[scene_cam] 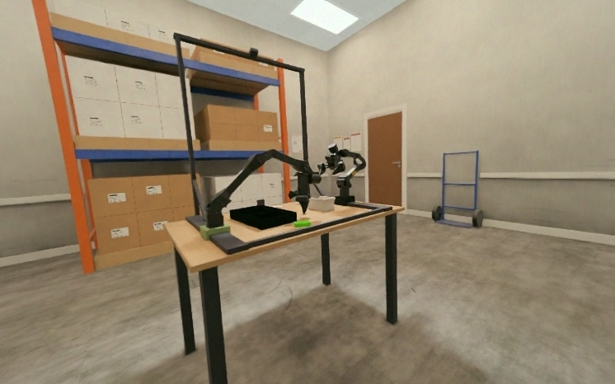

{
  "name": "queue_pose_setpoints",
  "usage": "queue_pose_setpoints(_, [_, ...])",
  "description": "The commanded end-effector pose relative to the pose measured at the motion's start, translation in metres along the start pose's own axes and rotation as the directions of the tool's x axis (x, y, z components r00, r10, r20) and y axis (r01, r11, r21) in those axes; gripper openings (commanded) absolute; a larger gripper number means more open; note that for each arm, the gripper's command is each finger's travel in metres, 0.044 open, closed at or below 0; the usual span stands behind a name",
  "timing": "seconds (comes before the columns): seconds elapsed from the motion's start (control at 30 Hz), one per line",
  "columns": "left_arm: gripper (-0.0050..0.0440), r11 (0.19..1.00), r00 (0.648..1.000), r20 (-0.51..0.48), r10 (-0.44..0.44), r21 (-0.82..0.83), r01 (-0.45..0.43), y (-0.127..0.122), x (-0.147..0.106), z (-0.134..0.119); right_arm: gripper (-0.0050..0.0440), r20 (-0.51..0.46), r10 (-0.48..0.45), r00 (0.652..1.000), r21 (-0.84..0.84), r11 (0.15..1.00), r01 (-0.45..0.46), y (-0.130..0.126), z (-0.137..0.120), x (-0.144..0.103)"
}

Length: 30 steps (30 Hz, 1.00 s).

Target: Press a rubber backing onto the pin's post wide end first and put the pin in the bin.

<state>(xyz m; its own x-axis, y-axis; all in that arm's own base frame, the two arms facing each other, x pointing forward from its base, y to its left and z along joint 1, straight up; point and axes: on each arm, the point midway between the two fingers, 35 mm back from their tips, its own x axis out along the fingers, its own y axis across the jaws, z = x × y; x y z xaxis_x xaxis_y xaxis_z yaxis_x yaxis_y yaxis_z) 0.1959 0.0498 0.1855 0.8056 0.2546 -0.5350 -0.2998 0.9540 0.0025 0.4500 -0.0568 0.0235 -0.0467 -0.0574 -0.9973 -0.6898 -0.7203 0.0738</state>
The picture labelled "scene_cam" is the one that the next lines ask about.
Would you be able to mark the white open box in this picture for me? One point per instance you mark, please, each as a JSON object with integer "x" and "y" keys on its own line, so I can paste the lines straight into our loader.
{"x": 323, "y": 203}

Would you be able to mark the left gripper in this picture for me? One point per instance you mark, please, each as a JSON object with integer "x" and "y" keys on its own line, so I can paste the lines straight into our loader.
{"x": 337, "y": 167}

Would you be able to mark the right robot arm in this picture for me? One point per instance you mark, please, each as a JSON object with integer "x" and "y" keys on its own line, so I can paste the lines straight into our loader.
{"x": 214, "y": 217}

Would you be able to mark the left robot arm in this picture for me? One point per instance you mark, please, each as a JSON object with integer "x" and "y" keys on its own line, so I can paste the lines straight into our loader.
{"x": 343, "y": 180}

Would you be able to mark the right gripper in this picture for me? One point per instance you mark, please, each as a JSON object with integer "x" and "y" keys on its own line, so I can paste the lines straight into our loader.
{"x": 303, "y": 200}

